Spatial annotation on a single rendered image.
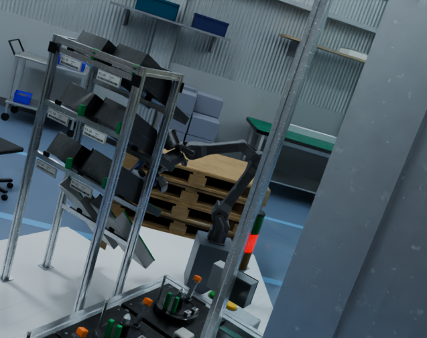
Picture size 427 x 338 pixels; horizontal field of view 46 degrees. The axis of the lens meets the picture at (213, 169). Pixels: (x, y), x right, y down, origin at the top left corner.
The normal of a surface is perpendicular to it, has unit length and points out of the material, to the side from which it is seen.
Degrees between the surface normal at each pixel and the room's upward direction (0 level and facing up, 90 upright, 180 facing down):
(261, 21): 90
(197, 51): 90
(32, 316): 0
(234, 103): 90
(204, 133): 90
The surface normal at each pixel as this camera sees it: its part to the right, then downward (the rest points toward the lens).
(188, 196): 0.04, 0.26
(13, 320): 0.30, -0.92
